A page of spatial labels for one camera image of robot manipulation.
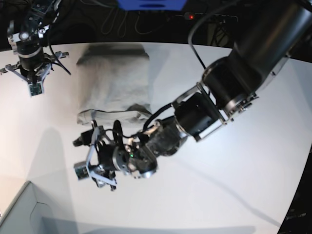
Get grey bin at corner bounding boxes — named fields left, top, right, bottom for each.
left=0, top=180, right=78, bottom=234

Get blue box at top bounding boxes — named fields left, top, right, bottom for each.
left=117, top=0, right=187, bottom=11

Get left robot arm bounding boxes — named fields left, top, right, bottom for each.
left=73, top=0, right=312, bottom=190

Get light grey t-shirt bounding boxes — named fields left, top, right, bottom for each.
left=76, top=43, right=152, bottom=125

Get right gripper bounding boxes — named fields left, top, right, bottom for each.
left=0, top=50, right=60, bottom=87

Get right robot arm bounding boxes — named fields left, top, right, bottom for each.
left=0, top=0, right=70, bottom=97

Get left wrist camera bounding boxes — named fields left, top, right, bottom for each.
left=74, top=161, right=90, bottom=180

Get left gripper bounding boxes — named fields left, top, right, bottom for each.
left=73, top=120, right=118, bottom=192

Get black power strip red light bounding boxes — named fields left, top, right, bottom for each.
left=182, top=12, right=239, bottom=23

